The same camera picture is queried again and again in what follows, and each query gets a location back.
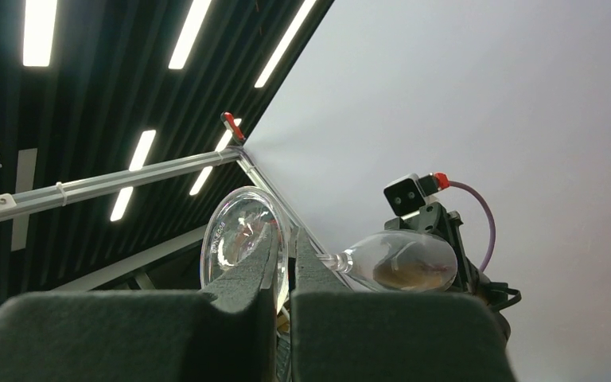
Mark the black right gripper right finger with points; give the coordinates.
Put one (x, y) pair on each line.
(338, 334)

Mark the red clamp on frame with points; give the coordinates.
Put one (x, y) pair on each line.
(232, 126)

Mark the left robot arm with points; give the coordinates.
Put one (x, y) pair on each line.
(497, 296)

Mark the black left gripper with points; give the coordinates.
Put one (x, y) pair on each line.
(435, 220)

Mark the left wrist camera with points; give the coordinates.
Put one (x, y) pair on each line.
(410, 193)

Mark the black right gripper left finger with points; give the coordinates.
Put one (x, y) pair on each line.
(224, 332)

